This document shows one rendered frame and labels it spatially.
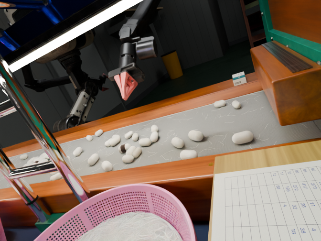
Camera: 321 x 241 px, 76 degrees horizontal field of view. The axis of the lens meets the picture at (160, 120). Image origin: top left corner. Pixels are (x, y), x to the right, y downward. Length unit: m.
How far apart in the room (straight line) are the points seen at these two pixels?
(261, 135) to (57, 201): 0.44
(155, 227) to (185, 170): 0.09
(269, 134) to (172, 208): 0.22
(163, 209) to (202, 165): 0.09
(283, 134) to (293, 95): 0.11
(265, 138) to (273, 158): 0.11
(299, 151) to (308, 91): 0.08
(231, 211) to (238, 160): 0.09
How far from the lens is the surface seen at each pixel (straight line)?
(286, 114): 0.33
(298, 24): 0.45
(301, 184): 0.26
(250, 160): 0.30
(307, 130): 0.42
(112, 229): 0.37
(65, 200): 0.50
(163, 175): 0.35
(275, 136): 0.41
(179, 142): 0.44
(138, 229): 0.34
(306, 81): 0.32
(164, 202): 0.32
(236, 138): 0.40
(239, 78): 0.64
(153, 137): 0.52
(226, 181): 0.28
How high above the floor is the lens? 0.96
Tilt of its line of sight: 19 degrees down
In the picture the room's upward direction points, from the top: 23 degrees counter-clockwise
